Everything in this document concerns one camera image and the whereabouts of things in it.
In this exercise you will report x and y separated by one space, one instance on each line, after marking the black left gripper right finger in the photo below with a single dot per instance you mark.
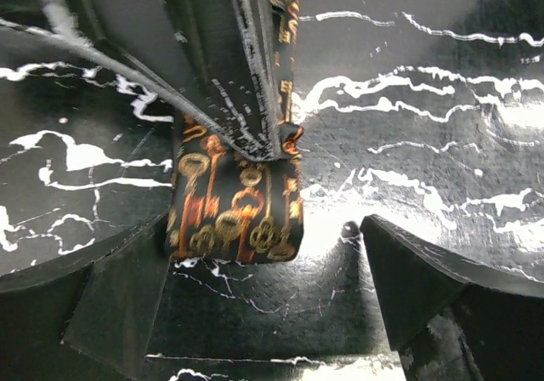
450 317

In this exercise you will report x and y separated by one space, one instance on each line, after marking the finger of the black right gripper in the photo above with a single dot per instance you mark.
137 38
229 44

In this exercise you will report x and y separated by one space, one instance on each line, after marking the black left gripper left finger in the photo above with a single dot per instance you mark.
87 315

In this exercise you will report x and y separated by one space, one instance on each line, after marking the black key pattern tie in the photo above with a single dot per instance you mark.
227 206

